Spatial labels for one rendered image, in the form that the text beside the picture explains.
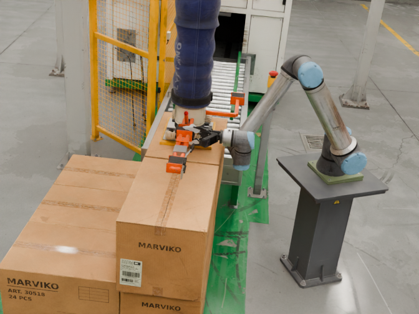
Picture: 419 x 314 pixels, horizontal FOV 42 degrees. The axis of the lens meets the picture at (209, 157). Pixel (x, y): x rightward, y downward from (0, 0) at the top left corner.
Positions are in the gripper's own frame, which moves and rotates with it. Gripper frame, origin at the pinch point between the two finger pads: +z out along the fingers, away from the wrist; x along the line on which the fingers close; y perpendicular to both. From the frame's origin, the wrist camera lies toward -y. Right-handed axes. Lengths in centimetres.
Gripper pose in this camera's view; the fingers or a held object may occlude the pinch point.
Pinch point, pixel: (184, 134)
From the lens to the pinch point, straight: 287.6
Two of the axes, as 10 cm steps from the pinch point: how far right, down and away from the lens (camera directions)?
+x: 0.7, -8.8, -4.7
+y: 1.0, -4.6, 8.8
